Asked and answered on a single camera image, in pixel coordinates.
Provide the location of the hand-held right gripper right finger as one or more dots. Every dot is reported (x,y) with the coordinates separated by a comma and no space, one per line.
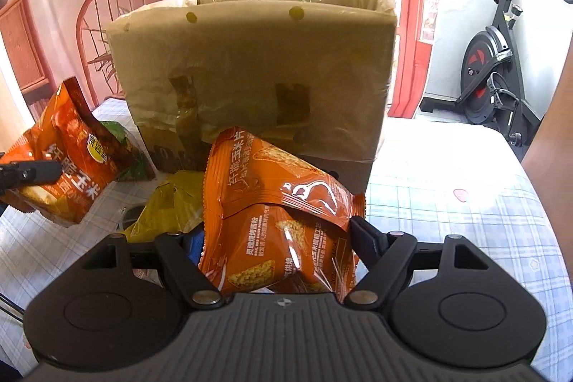
(365,243)

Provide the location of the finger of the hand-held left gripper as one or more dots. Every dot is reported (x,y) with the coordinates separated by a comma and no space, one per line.
(38,172)

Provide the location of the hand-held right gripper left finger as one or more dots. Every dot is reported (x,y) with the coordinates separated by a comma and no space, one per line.
(196,245)

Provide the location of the orange corn chip packet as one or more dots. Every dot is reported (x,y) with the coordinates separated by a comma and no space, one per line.
(76,149)
(286,256)
(268,171)

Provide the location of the brown cardboard box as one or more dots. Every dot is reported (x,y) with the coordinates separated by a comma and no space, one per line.
(268,64)

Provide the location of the yellow snack packet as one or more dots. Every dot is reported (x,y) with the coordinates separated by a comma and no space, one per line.
(172,207)

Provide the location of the checkered blue tablecloth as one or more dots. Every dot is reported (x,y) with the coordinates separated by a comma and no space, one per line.
(447,185)

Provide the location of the black exercise bike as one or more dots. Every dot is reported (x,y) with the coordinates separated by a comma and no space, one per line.
(485,64)

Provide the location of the brown wooden board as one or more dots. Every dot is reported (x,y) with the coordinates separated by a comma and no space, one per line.
(555,118)

